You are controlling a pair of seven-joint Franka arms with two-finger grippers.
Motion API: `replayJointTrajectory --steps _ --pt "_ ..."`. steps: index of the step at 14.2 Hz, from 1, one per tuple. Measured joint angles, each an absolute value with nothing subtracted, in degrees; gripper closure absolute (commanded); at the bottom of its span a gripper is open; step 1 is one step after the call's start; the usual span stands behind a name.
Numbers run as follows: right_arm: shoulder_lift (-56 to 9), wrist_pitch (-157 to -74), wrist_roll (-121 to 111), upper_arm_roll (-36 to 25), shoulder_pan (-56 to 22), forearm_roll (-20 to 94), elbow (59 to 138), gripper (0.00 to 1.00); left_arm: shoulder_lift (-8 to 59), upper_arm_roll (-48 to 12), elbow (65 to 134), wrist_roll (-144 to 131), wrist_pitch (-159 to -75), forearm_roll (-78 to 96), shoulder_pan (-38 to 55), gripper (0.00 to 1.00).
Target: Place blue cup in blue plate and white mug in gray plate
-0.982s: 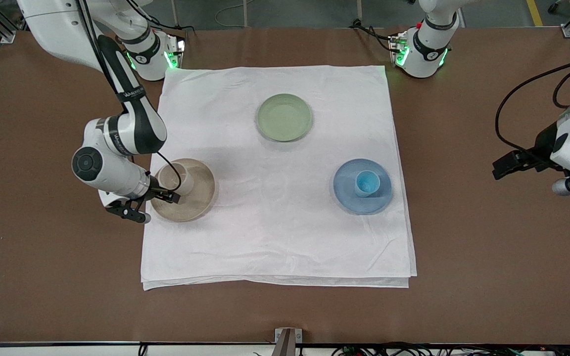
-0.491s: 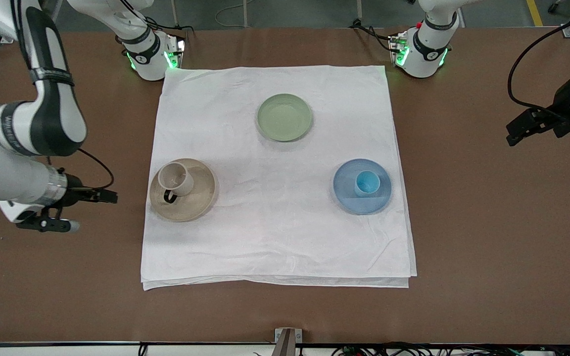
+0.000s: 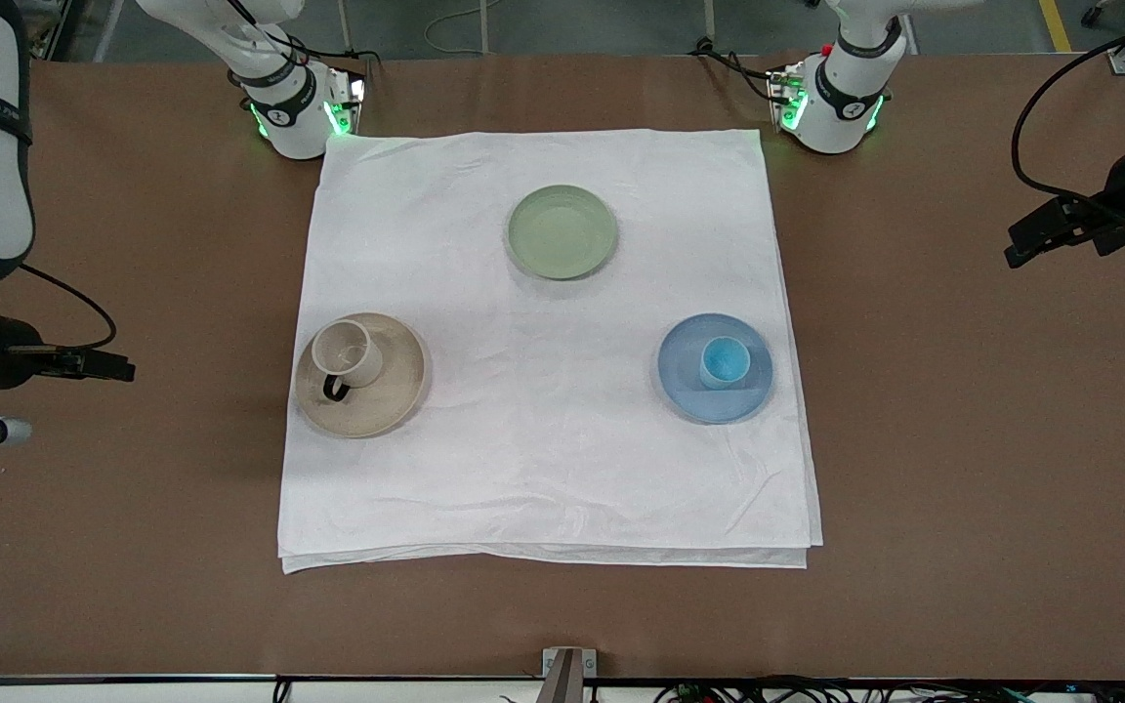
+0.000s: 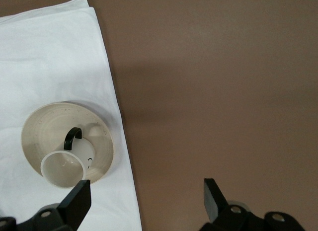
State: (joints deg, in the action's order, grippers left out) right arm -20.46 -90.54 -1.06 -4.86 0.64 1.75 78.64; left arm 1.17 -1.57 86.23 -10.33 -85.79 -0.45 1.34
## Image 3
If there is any blue cup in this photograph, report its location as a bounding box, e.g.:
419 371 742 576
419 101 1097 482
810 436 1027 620
699 336 752 391

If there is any white cloth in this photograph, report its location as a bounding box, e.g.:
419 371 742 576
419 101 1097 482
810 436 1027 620
277 129 824 574

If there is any blue plate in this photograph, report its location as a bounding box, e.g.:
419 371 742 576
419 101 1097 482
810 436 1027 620
657 312 775 425

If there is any green plate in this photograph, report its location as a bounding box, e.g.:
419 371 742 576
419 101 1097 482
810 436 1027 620
505 185 619 281

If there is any white floor cable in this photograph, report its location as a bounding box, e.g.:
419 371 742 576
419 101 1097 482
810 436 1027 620
423 0 505 56

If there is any gray beige plate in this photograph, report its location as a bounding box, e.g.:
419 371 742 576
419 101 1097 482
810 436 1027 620
295 312 429 439

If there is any black left base cable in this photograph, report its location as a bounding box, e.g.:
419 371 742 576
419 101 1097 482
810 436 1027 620
687 37 780 104

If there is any black right base cable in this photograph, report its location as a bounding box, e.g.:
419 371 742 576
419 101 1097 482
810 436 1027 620
226 0 380 84

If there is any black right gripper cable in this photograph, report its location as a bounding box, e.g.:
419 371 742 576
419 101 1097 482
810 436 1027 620
20 263 118 352

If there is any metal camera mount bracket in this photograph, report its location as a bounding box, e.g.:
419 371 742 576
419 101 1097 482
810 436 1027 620
541 646 599 703

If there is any white mug with black handle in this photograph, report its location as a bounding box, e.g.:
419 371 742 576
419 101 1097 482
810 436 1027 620
312 319 385 402

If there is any black base cable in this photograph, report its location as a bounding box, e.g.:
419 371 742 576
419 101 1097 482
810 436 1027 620
226 0 380 84
687 37 780 104

